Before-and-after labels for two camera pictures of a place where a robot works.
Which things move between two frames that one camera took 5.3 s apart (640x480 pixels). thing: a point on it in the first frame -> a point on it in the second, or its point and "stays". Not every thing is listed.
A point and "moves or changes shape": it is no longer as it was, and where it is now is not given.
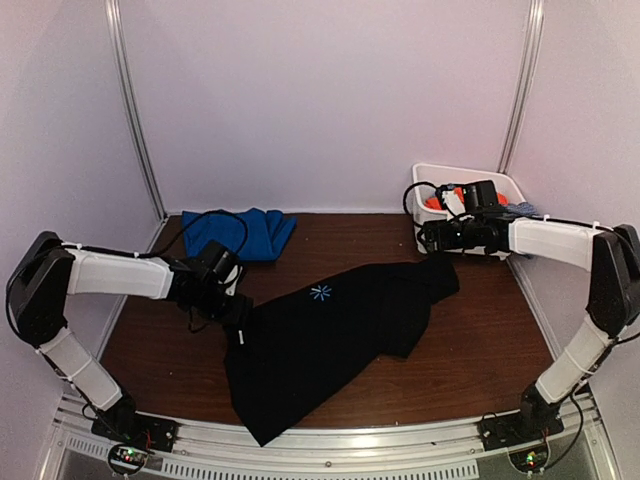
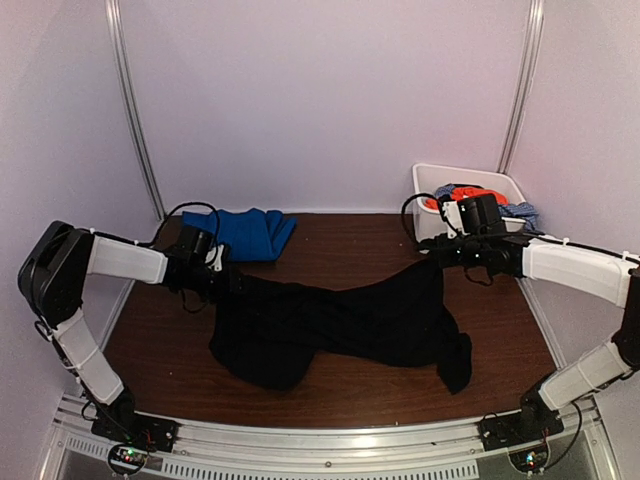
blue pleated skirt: (254, 235) stays
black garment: (286, 355) moves or changes shape
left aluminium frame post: (133, 101) stays
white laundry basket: (427, 179) stays
